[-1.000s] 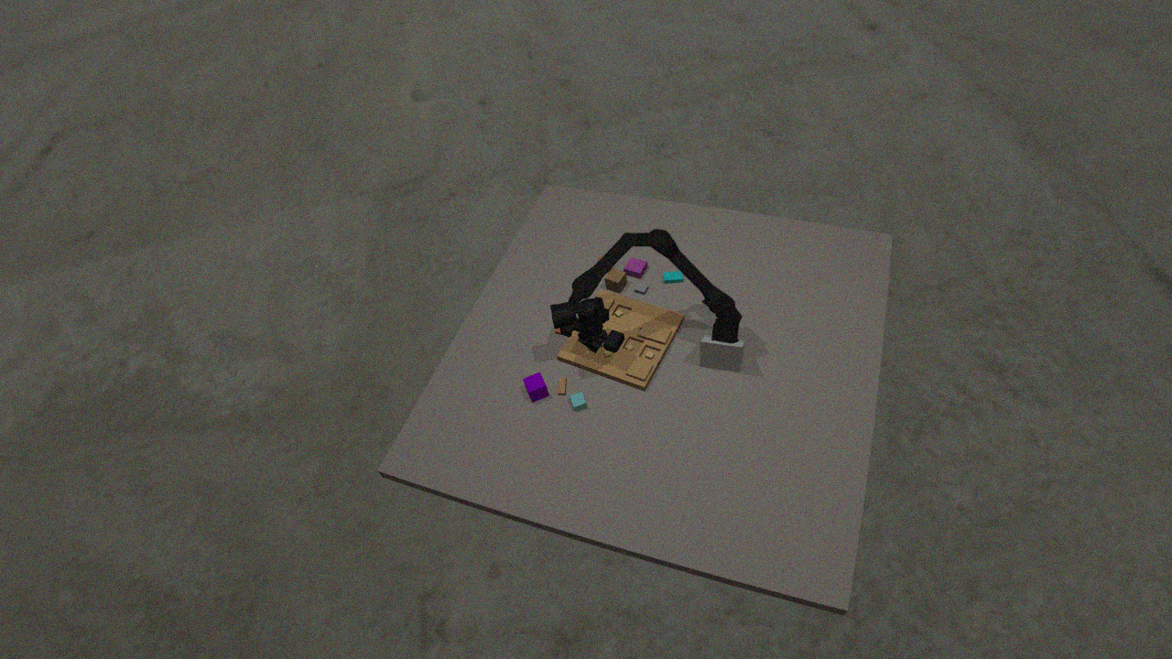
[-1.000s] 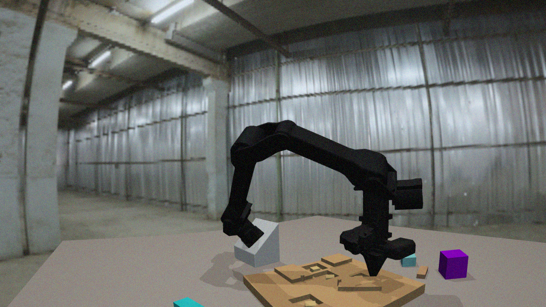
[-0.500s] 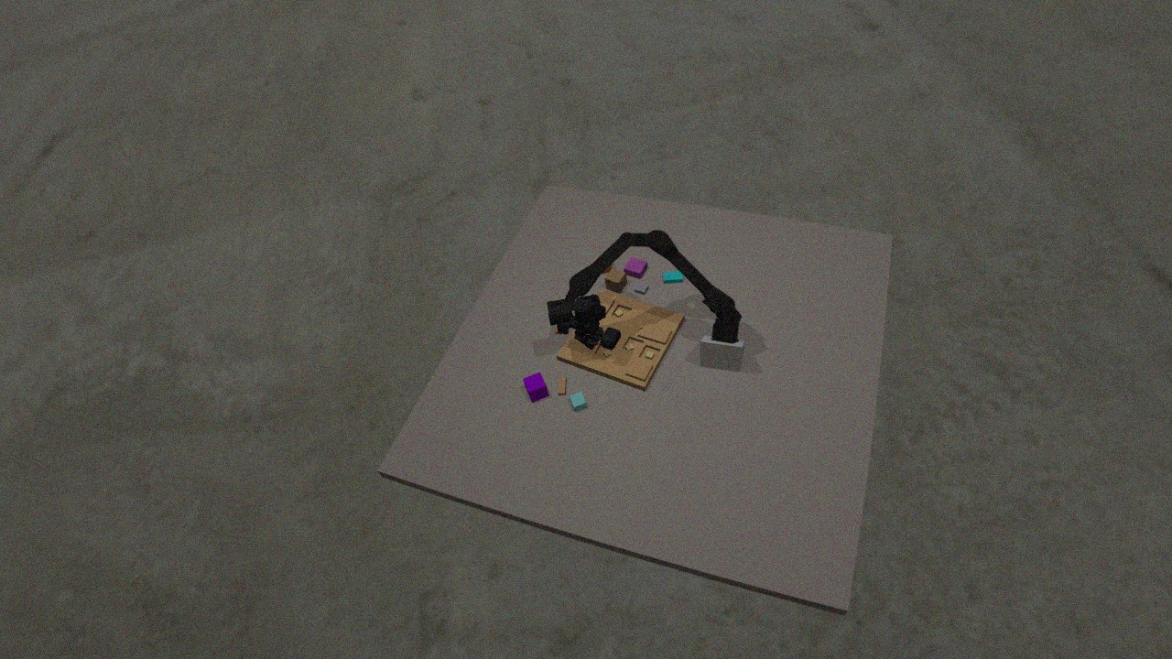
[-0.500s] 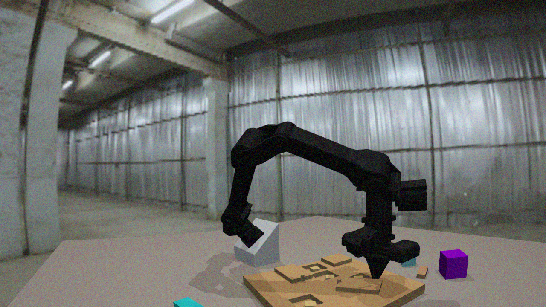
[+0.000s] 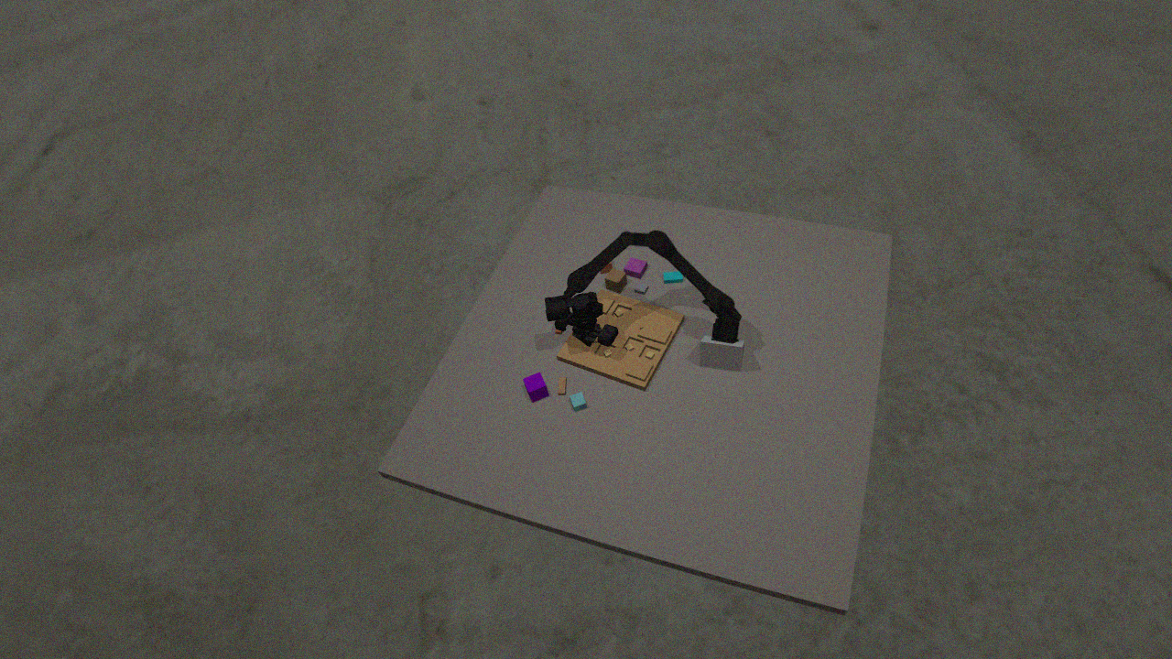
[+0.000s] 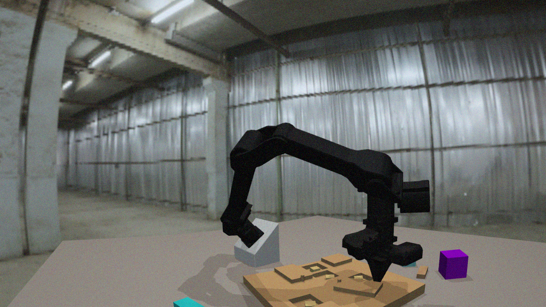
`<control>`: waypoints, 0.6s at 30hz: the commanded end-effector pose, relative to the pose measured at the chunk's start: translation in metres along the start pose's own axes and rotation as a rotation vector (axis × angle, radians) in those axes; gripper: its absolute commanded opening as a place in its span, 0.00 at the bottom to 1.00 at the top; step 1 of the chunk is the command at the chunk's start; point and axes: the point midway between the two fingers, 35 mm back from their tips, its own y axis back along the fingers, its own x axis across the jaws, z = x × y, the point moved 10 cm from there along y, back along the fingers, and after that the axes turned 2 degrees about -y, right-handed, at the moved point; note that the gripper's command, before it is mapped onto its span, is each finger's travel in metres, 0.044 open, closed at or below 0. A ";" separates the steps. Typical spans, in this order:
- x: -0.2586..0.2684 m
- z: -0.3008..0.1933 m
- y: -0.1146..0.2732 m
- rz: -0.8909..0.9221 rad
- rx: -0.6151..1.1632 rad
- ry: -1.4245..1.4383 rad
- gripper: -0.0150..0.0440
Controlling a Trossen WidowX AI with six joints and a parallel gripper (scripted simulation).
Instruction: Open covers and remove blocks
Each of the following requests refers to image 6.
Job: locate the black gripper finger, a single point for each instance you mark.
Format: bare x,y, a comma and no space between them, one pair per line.
382,266
372,265

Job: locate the purple cube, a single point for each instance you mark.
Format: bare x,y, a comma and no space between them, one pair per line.
453,264

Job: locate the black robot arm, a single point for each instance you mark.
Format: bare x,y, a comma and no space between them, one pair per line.
369,171

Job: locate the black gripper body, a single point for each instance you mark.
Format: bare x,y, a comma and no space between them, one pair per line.
402,254

